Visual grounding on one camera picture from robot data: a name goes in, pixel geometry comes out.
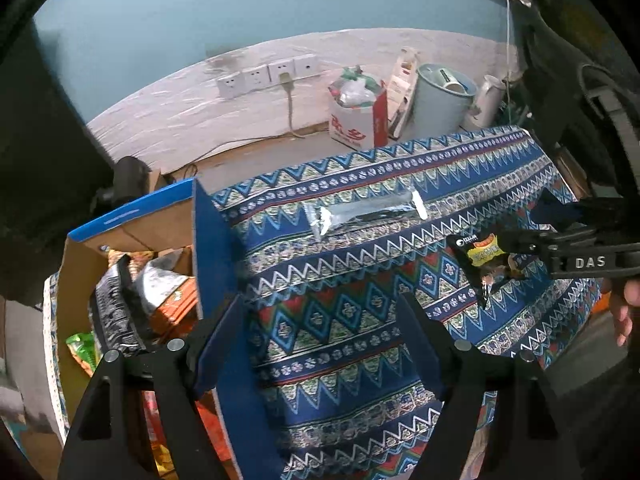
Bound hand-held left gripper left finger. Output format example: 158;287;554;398
57;294;246;480

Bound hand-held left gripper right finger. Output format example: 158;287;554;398
396;291;583;480

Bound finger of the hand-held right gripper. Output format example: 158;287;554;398
531;190;596;228
492;229;561;273

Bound black and yellow snack packet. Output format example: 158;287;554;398
446;232;531;311

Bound blue cardboard box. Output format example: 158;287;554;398
57;177;286;480

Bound black and white snack packet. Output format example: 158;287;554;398
90;255;151;356

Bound person's right hand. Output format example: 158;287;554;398
607;277;640;348

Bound blue patterned tablecloth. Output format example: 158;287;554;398
207;127;601;480

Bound white kettle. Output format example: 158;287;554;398
462;75;508;131

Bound silver foil snack packet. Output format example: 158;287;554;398
304;187;428;241

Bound light blue bucket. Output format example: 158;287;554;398
402;63;478;138

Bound white cup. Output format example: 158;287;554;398
440;70;468;93

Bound black round object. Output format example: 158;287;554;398
95;156;152;211

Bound white and red carton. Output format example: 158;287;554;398
387;47;418;141

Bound red and white paper bag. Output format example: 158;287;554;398
328;82;388;151

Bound crumpled plastic bags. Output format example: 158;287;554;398
335;66;381;108

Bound dark cabinet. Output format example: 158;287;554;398
0;5;121;308

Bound black floor cable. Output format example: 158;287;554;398
165;161;202;182

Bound white hanging cord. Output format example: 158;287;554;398
501;0;514;83

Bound beige plug with cable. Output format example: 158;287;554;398
277;72;307;140

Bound white wall socket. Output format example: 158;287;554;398
242;65;271;92
294;53;320;77
267;59;297;83
216;72;247;100

